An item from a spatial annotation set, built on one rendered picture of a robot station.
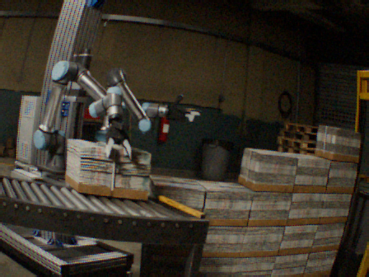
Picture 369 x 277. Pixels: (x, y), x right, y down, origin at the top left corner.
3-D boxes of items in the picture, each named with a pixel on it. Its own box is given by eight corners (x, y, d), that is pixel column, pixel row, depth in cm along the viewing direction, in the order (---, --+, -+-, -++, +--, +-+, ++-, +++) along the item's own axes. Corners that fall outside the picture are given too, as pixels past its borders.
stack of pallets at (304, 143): (308, 187, 1060) (316, 127, 1053) (333, 193, 980) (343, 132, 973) (267, 189, 989) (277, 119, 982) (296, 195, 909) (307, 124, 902)
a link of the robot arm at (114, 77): (114, 63, 329) (156, 125, 328) (117, 64, 340) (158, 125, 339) (100, 73, 330) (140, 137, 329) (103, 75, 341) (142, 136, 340)
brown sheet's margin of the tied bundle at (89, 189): (89, 184, 271) (90, 176, 271) (106, 195, 246) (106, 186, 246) (64, 180, 264) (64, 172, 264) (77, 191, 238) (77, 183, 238)
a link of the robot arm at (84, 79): (73, 76, 294) (119, 123, 274) (63, 75, 285) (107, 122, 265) (82, 59, 291) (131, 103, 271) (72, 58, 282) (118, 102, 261)
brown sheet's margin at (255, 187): (237, 181, 350) (238, 175, 350) (275, 184, 355) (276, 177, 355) (253, 190, 313) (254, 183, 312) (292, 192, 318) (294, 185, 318)
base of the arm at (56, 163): (41, 165, 291) (42, 149, 291) (55, 165, 304) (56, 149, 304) (55, 170, 284) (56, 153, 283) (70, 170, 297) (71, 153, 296)
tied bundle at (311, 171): (275, 185, 355) (281, 152, 354) (308, 186, 360) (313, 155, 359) (291, 193, 318) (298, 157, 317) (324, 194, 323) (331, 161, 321)
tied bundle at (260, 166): (236, 183, 350) (242, 147, 349) (275, 185, 355) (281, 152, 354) (253, 191, 313) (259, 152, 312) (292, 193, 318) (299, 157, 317)
